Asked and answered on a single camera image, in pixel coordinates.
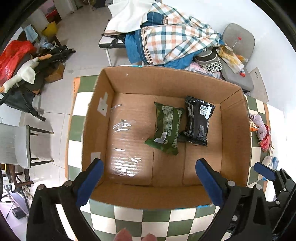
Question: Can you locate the red snack packet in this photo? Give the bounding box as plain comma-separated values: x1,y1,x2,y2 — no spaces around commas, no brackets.
258,124,271,152

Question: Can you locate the light blue tissue pack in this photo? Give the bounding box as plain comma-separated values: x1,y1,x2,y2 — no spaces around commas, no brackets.
262,156,279,170

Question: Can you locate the orange chips bag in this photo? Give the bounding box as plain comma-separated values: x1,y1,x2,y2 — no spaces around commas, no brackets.
249,114,258,132

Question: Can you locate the person's left hand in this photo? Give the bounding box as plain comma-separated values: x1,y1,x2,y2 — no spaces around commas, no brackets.
114,227,158,241

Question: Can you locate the green white checkered tablecloth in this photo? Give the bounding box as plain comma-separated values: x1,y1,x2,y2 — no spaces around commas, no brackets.
66,75,271,241

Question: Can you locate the black snack packet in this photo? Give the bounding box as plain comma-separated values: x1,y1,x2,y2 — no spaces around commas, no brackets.
178,96,215,146

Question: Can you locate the green snack packet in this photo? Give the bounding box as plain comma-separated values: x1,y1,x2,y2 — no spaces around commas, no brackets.
144,102,184,156

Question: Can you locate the grey white chair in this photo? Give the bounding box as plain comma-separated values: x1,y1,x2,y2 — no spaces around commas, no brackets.
1,123,53,169

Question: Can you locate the black folding stand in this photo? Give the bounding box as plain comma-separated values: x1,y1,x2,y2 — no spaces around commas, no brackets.
1,45,76,121

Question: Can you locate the small brown cardboard box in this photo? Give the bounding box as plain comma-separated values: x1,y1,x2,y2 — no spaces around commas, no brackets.
45,63,65,83

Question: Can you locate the yellow snack bag on chair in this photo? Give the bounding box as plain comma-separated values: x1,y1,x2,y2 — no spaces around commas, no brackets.
217,45,248,77

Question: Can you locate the white goose plush toy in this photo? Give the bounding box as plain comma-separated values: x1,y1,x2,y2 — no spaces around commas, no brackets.
1,54,52,93

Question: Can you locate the black white patterned bag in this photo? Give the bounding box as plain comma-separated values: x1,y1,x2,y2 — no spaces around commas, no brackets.
194,48,222,73

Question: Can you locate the grey floor chair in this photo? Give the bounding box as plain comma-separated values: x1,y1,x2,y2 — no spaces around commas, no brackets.
221,23,255,92

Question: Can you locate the red plastic bag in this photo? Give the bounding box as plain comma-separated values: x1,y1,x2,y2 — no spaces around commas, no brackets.
0,40,36,86

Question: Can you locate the yellow bin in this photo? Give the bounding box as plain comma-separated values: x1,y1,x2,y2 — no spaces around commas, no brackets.
42,22,58,38

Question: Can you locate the plaid blanket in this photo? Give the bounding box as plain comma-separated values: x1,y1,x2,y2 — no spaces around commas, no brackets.
125,3,222,69

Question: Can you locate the folding bed frame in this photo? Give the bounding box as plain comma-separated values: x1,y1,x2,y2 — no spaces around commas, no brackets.
98,34,125,66

